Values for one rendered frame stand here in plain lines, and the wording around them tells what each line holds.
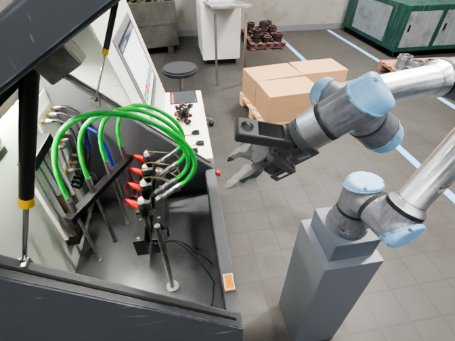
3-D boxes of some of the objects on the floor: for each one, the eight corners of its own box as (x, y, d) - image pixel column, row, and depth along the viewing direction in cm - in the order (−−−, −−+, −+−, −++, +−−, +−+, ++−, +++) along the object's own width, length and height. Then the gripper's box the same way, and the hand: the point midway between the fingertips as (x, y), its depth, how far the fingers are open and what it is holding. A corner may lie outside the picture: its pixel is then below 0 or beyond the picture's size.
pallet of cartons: (326, 91, 399) (334, 57, 368) (363, 122, 333) (378, 85, 303) (238, 101, 375) (239, 66, 344) (260, 137, 310) (263, 98, 279)
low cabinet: (424, 25, 670) (442, -16, 616) (495, 51, 527) (526, 1, 473) (340, 30, 641) (351, -13, 588) (391, 58, 499) (411, 5, 445)
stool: (217, 111, 353) (215, 57, 309) (210, 141, 305) (207, 80, 261) (170, 109, 358) (162, 55, 313) (155, 138, 309) (143, 78, 265)
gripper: (324, 172, 53) (244, 208, 66) (315, 122, 61) (245, 163, 74) (297, 151, 49) (217, 194, 62) (290, 100, 57) (221, 147, 70)
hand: (227, 170), depth 66 cm, fingers open, 7 cm apart
